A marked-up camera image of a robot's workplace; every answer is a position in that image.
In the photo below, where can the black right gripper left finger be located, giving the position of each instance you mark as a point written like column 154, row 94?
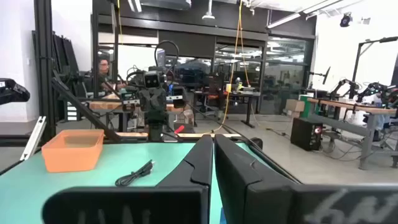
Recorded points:
column 186, row 199

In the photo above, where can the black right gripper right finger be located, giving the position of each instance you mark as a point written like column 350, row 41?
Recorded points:
column 255, row 199

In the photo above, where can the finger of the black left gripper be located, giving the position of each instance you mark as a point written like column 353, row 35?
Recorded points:
column 145, row 100
column 159, row 99

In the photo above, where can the monitor on arm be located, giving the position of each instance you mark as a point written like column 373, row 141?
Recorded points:
column 326, row 74

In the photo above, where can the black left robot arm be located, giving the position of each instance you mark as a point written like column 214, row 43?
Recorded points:
column 155, row 124

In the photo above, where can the wooden worktable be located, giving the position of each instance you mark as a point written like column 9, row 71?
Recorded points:
column 192, row 135

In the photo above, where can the wooden background table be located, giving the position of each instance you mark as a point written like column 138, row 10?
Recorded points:
column 102, row 105

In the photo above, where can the black office desk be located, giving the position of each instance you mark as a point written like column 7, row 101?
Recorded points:
column 224, row 93

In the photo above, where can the person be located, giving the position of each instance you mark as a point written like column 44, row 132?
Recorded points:
column 104, row 70

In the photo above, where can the black computer box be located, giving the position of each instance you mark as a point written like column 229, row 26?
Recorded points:
column 304, row 133

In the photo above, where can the orange plastic bin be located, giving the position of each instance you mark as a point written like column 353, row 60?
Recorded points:
column 73, row 155

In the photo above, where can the cardboard box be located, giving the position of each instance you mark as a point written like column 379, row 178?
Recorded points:
column 294, row 106

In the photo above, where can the wooden table with robot arms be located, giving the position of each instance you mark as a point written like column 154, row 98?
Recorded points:
column 351, row 107

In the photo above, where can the black plastic device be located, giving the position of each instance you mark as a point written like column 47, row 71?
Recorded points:
column 12, row 91

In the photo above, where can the green table mat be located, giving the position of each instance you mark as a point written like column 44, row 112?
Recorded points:
column 31, row 193

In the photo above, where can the black lamp stand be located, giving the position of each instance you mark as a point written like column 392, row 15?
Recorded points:
column 360, row 56

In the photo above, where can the black ceiling spotlight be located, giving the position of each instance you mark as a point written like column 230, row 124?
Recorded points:
column 345, row 20

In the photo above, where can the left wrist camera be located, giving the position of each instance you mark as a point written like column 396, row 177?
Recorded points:
column 152, row 79

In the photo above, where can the silver aluminium rail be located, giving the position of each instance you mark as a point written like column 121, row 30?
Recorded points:
column 32, row 140

